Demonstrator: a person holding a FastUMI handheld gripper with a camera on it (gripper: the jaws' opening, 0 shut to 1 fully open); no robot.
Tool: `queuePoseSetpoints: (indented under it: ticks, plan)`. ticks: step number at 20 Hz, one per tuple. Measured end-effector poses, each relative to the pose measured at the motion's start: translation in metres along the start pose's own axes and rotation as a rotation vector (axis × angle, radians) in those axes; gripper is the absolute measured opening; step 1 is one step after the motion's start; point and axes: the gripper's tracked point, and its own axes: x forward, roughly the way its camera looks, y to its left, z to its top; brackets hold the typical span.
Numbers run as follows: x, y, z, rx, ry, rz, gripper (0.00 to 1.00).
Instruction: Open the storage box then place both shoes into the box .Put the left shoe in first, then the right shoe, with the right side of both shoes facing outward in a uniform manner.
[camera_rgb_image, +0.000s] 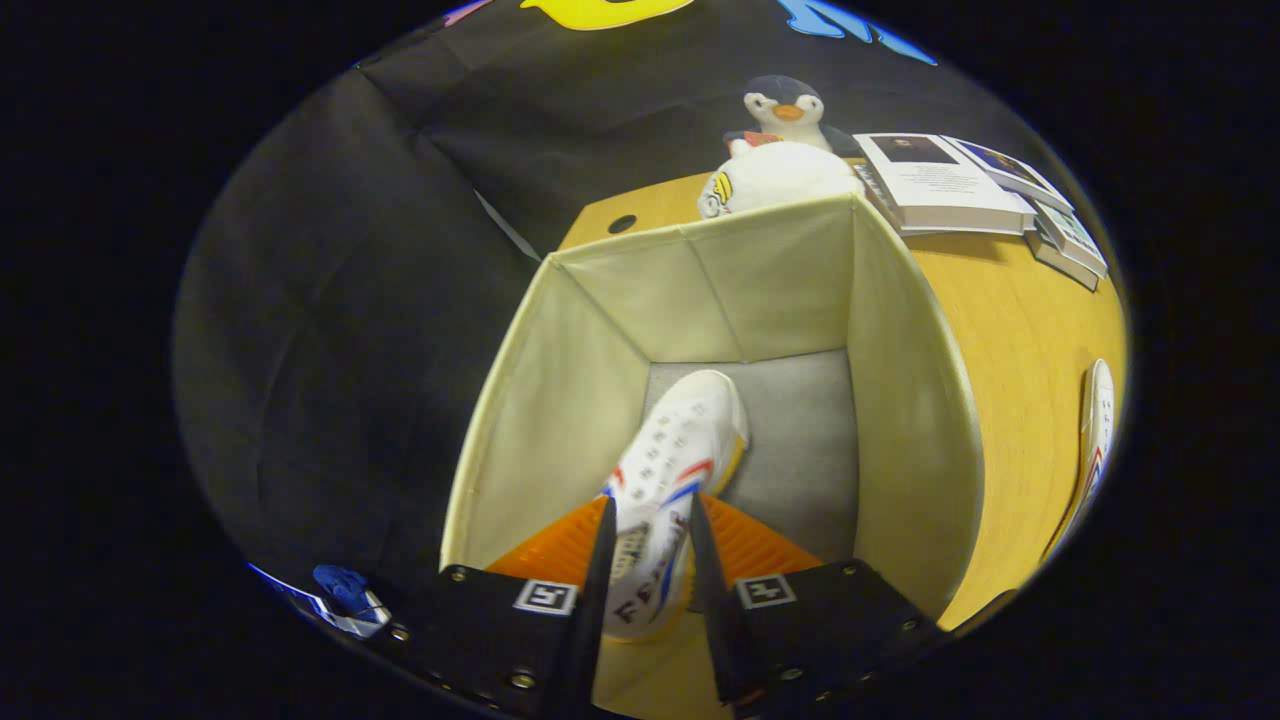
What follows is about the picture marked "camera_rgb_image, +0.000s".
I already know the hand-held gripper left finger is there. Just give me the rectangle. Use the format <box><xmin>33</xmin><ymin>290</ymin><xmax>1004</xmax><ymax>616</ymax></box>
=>
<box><xmin>385</xmin><ymin>495</ymin><xmax>619</xmax><ymax>720</ymax></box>

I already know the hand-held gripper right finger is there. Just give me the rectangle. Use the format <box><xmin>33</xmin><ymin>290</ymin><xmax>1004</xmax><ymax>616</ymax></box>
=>
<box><xmin>688</xmin><ymin>495</ymin><xmax>949</xmax><ymax>720</ymax></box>

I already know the white striped canvas shoe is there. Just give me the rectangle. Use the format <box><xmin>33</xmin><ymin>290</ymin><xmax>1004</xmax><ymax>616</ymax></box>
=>
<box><xmin>1045</xmin><ymin>358</ymin><xmax>1116</xmax><ymax>561</ymax></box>
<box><xmin>600</xmin><ymin>370</ymin><xmax>749</xmax><ymax>641</ymax></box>

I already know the grey fabric storage box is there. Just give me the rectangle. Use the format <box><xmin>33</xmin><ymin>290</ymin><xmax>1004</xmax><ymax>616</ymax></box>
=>
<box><xmin>440</xmin><ymin>192</ymin><xmax>986</xmax><ymax>716</ymax></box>

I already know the blue object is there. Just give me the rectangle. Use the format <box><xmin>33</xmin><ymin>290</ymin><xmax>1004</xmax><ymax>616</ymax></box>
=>
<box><xmin>312</xmin><ymin>564</ymin><xmax>371</xmax><ymax>613</ymax></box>

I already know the white plush toy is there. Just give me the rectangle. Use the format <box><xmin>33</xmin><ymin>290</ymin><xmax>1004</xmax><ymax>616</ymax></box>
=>
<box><xmin>698</xmin><ymin>142</ymin><xmax>866</xmax><ymax>219</ymax></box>

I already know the white book dark photo cover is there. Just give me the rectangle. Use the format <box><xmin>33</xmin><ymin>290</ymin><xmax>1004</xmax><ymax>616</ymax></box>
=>
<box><xmin>855</xmin><ymin>133</ymin><xmax>1036</xmax><ymax>238</ymax></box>

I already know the dark grey book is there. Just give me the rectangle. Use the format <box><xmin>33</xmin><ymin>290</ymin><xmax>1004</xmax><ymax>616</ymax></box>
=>
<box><xmin>1025</xmin><ymin>232</ymin><xmax>1101</xmax><ymax>293</ymax></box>

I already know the penguin plush toy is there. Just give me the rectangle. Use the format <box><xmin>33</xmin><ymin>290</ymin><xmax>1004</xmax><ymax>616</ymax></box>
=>
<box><xmin>722</xmin><ymin>75</ymin><xmax>861</xmax><ymax>161</ymax></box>

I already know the pale teal cover book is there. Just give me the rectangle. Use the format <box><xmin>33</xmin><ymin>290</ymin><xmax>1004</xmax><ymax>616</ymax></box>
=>
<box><xmin>1035</xmin><ymin>200</ymin><xmax>1109</xmax><ymax>279</ymax></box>

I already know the book with blue photo cover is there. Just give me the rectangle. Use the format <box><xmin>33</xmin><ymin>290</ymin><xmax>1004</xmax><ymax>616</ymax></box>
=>
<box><xmin>945</xmin><ymin>137</ymin><xmax>1073</xmax><ymax>213</ymax></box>

